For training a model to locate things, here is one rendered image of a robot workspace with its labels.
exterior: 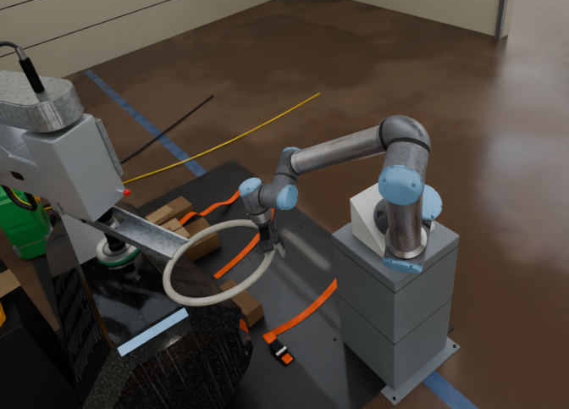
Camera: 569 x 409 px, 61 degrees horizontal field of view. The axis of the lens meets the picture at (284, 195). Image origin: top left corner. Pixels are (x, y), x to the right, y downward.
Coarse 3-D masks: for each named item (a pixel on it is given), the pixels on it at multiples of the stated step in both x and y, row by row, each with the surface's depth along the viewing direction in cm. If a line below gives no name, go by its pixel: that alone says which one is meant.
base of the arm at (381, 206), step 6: (384, 198) 206; (378, 204) 205; (384, 204) 202; (378, 210) 203; (384, 210) 200; (378, 216) 204; (384, 216) 200; (378, 222) 202; (384, 222) 200; (378, 228) 204; (384, 228) 201; (384, 234) 204
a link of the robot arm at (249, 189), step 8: (248, 184) 180; (256, 184) 178; (240, 192) 179; (248, 192) 177; (256, 192) 177; (248, 200) 179; (256, 200) 177; (248, 208) 183; (256, 208) 181; (264, 208) 183
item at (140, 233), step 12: (72, 216) 227; (120, 216) 227; (132, 216) 222; (96, 228) 222; (108, 228) 216; (120, 228) 222; (132, 228) 222; (144, 228) 222; (156, 228) 218; (132, 240) 212; (144, 240) 217; (156, 240) 217; (168, 240) 217; (180, 240) 214; (156, 252) 208; (168, 252) 212
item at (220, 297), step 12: (216, 228) 216; (192, 240) 214; (180, 252) 210; (168, 264) 203; (264, 264) 184; (168, 276) 198; (252, 276) 180; (168, 288) 190; (240, 288) 178; (180, 300) 183; (192, 300) 180; (204, 300) 178; (216, 300) 177
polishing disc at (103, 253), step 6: (102, 240) 242; (102, 246) 238; (126, 246) 236; (132, 246) 235; (96, 252) 235; (102, 252) 235; (108, 252) 234; (114, 252) 233; (120, 252) 233; (126, 252) 232; (132, 252) 232; (102, 258) 231; (108, 258) 231; (114, 258) 230; (120, 258) 230
